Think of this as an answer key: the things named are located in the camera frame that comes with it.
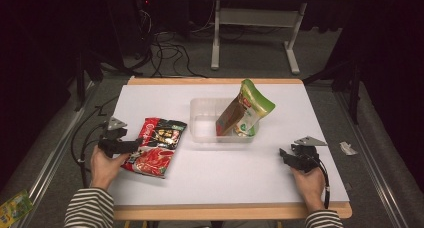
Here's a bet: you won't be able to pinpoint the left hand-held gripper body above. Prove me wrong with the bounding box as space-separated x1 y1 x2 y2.
97 116 130 159

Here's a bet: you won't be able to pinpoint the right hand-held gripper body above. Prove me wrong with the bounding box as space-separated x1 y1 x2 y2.
289 135 329 173

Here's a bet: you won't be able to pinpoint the red and black food packet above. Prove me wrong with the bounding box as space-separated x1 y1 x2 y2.
120 117 188 179

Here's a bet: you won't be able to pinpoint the green and white food packet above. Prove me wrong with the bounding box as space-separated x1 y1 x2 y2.
232 78 277 138

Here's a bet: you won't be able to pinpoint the gold food packet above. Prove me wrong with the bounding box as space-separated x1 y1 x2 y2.
215 99 248 138

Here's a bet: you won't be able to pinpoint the clear plastic container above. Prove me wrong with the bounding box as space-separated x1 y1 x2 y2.
188 97 261 144

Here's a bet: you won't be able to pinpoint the person's right hand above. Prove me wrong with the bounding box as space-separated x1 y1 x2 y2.
290 165 326 213

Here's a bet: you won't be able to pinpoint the person's left hand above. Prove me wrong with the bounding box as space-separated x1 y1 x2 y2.
90 144 131 191

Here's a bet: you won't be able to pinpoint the crumpled white wrapper scrap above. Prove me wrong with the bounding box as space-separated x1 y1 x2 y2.
339 140 359 157

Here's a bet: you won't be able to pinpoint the black metal stand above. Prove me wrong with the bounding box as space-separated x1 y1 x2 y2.
73 49 135 113
301 58 364 126

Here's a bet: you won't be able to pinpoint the white table mat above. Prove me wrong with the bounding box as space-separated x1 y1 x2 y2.
107 83 351 207

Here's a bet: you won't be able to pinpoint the yellow green packet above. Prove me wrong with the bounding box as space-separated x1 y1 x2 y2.
0 189 35 228

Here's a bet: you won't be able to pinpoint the left hand-held gripper cable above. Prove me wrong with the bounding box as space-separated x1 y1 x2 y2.
69 96 118 190

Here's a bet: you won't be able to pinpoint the hand-held gripper cable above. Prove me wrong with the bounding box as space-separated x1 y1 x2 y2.
69 96 118 190
312 157 332 210

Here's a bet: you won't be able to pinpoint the right hand-held gripper cable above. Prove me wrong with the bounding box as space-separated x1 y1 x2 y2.
312 157 332 210

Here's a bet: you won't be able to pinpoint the metal floor rail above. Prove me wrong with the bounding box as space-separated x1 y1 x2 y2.
334 91 424 228
9 80 98 228

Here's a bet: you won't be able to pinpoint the black floor cables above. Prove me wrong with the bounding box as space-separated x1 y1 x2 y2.
132 7 209 79

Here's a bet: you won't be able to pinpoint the white desk frame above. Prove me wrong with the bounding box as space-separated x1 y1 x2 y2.
210 0 309 76

